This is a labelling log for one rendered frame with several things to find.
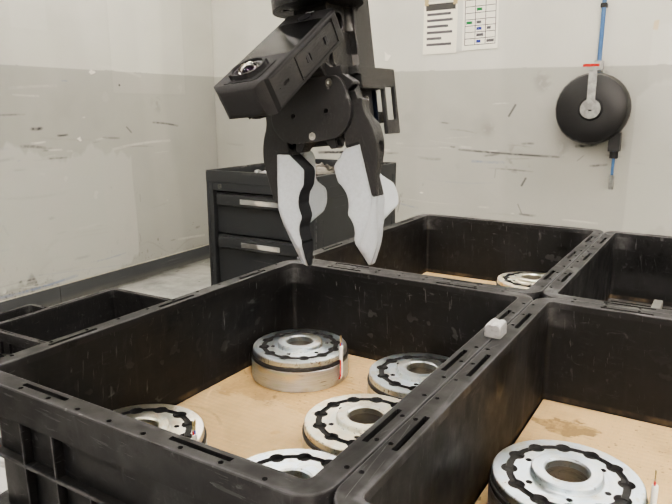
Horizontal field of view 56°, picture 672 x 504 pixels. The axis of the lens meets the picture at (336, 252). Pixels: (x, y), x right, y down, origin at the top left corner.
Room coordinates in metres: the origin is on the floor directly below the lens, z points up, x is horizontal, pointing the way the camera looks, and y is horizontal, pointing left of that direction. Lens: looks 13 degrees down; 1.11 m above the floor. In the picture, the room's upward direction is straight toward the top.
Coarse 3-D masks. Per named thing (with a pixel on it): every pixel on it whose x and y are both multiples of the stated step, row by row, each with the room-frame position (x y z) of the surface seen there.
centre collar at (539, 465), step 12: (540, 456) 0.41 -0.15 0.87; (552, 456) 0.41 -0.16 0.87; (564, 456) 0.41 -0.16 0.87; (576, 456) 0.41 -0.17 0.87; (540, 468) 0.40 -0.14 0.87; (576, 468) 0.41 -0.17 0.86; (588, 468) 0.40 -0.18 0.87; (540, 480) 0.39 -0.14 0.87; (552, 480) 0.38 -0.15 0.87; (588, 480) 0.38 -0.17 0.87; (600, 480) 0.38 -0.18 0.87; (564, 492) 0.38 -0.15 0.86; (576, 492) 0.37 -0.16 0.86; (588, 492) 0.37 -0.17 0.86
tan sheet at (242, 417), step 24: (360, 360) 0.68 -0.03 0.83; (216, 384) 0.62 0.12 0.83; (240, 384) 0.62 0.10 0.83; (360, 384) 0.62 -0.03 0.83; (192, 408) 0.56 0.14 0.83; (216, 408) 0.56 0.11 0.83; (240, 408) 0.56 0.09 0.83; (264, 408) 0.56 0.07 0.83; (288, 408) 0.56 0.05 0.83; (216, 432) 0.52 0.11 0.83; (240, 432) 0.52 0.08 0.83; (264, 432) 0.52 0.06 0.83; (288, 432) 0.52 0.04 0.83; (240, 456) 0.48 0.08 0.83
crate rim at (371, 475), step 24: (528, 312) 0.55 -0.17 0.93; (600, 312) 0.56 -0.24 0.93; (624, 312) 0.55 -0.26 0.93; (648, 312) 0.55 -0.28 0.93; (504, 336) 0.49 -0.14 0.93; (480, 360) 0.44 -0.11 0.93; (456, 384) 0.40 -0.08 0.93; (432, 408) 0.36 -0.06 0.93; (408, 432) 0.33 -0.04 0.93; (384, 456) 0.31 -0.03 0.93; (408, 456) 0.32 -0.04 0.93; (360, 480) 0.29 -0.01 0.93; (384, 480) 0.29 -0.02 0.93
